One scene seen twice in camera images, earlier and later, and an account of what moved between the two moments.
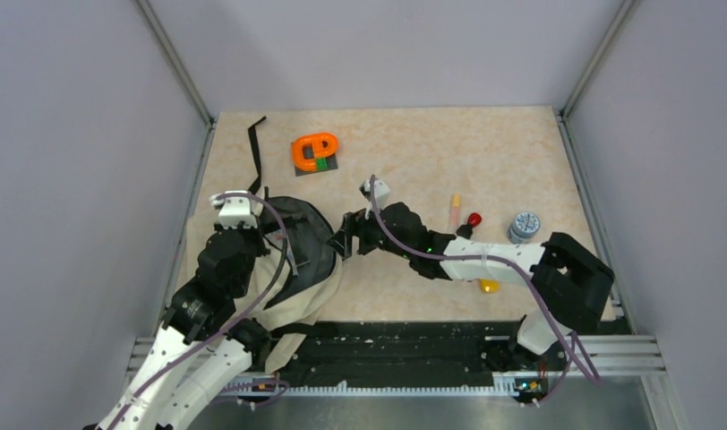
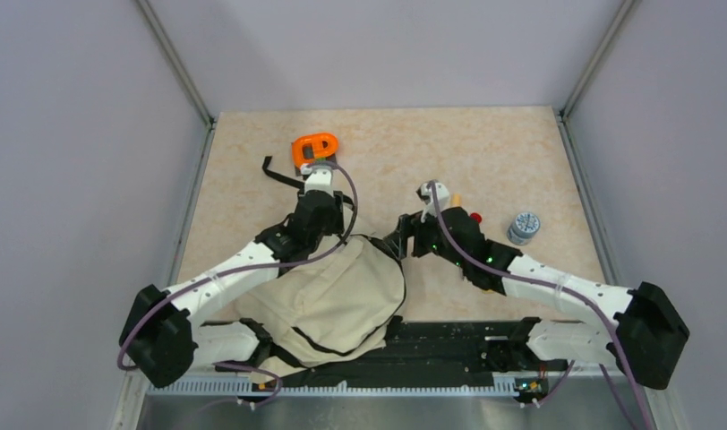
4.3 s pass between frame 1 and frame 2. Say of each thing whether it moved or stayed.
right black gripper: moved
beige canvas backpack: moved
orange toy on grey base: stayed
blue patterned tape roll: stayed
